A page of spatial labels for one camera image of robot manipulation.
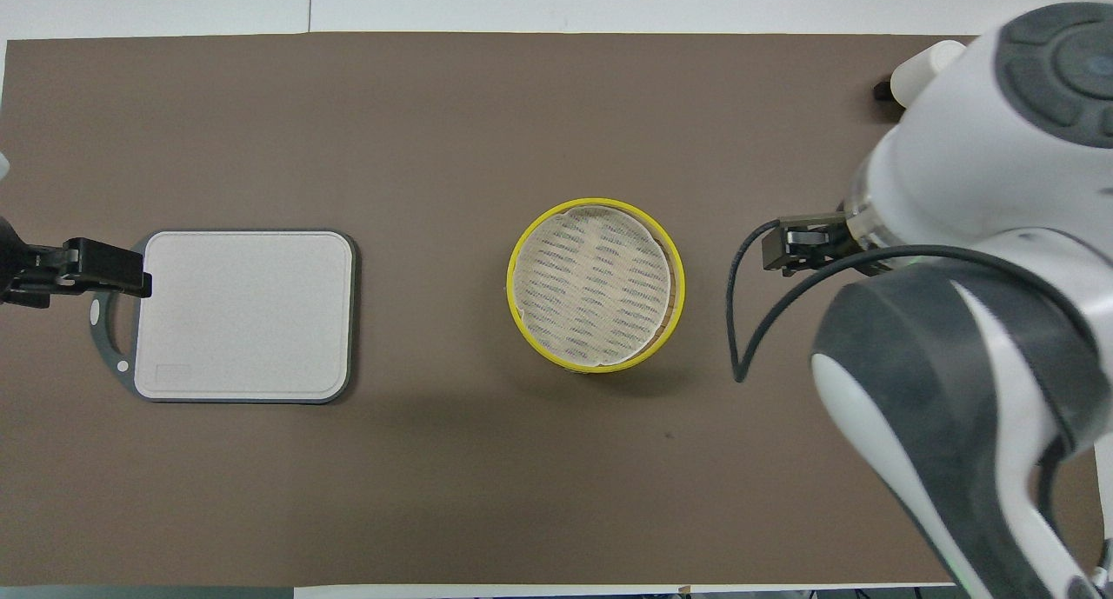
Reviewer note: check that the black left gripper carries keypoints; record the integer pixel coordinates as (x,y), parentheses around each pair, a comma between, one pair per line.
(30,267)

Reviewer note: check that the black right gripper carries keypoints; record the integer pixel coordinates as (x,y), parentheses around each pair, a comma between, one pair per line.
(836,241)

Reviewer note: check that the white perforated steamer liner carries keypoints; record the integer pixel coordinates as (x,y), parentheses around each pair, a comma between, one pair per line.
(591,286)

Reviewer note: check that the yellow steamer tier with liner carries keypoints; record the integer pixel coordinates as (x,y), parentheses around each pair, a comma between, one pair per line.
(513,277)

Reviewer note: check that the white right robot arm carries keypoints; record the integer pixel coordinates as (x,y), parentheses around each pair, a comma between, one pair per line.
(983,190)

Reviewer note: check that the black cup rack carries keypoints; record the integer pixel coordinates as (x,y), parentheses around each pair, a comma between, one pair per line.
(883,89)

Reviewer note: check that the white cutting board grey rim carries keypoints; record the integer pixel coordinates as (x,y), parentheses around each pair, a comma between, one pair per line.
(252,321)

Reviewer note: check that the white bottle top left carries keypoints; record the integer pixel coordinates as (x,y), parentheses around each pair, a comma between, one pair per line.
(917,73)

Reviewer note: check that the brown table mat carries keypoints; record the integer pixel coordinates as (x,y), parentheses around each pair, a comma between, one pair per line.
(348,495)

